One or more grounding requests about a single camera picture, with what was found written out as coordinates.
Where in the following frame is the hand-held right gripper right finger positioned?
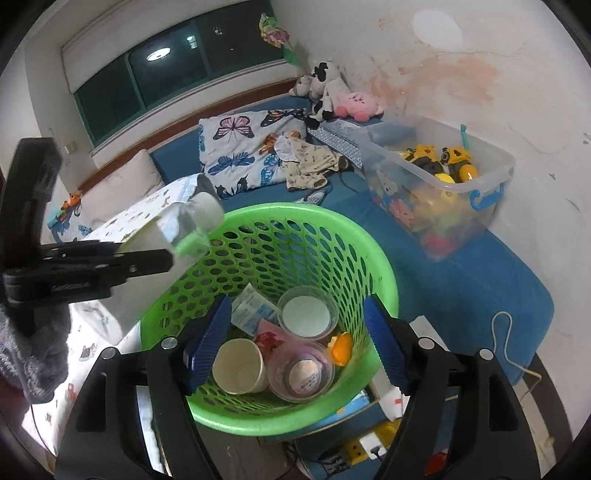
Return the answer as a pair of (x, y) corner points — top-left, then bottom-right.
(366, 294), (542, 480)

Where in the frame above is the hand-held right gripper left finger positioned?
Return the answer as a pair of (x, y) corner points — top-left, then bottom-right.
(55, 295), (232, 480)

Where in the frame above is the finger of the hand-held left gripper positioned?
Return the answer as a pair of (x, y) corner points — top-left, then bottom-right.
(111, 248), (175, 284)

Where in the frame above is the beige paper cup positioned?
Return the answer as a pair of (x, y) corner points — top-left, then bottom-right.
(212, 338), (269, 396)

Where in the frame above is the orange foil wrapper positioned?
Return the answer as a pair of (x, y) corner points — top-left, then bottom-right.
(328, 332), (355, 368)

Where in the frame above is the blue and white packet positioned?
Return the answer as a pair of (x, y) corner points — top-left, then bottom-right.
(231, 283), (282, 336)

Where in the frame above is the clear plastic bottle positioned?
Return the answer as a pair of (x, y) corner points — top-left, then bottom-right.
(111, 191), (225, 340)

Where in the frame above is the red wrapper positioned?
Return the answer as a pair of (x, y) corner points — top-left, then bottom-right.
(254, 318), (290, 356)

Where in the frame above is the clear lidded plastic cup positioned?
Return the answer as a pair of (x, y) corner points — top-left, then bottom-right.
(267, 340), (336, 404)

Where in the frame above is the green plastic basket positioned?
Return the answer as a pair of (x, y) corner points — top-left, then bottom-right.
(140, 203), (400, 437)

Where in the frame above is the person's left forearm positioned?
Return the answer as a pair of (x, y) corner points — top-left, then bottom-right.
(0, 300), (71, 403)

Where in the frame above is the blue soft toy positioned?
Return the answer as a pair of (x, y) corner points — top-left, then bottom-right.
(47, 210), (82, 244)

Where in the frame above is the white printed blanket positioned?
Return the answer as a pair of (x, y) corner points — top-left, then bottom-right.
(23, 175), (204, 468)

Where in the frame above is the blue box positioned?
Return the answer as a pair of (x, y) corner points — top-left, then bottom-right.
(318, 390), (376, 424)

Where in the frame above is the beige pillow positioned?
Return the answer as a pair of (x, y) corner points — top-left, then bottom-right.
(76, 148), (168, 232)

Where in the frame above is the blue bed mat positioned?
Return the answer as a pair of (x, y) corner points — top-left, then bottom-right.
(150, 92), (555, 385)

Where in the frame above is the yellow power strip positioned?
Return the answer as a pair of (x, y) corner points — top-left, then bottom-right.
(342, 422), (403, 463)

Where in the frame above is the butterfly print pillow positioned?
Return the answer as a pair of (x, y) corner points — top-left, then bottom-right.
(198, 108), (311, 200)

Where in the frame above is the clear plastic toy bin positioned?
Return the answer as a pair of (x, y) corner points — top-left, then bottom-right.
(355, 115), (516, 262)

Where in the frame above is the grey patterned cloth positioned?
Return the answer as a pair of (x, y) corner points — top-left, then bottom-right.
(294, 182), (334, 206)

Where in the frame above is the yellow toy truck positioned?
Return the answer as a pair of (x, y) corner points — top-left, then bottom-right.
(436, 145), (481, 184)
(401, 144), (443, 174)

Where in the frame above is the beige printed garment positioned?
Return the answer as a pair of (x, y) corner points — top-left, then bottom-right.
(274, 134), (345, 191)

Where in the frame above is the dark window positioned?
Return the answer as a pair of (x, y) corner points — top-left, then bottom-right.
(62, 4), (288, 145)

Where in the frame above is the blue patterned folded cloth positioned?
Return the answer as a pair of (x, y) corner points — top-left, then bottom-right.
(307, 117), (371, 169)

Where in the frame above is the grey plush toy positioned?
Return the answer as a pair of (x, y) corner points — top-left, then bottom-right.
(291, 75), (317, 99)

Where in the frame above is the pink plush toy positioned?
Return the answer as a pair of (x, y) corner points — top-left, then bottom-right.
(333, 90), (386, 123)

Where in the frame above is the black and white cow plush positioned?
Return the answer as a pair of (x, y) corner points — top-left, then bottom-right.
(306, 61), (350, 130)

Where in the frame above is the colourful hanging decoration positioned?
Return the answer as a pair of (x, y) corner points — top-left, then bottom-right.
(257, 13), (302, 66)

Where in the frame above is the white cable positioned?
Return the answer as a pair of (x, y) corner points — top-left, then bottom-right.
(491, 311), (544, 394)

